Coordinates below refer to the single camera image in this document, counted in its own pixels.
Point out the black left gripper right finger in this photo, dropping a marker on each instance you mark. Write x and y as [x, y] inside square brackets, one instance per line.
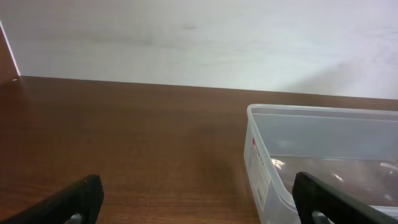
[318, 202]

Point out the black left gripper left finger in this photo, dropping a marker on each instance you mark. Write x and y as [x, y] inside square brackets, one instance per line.
[83, 197]

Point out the clear plastic container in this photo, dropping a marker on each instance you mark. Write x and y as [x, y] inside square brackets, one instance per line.
[352, 150]

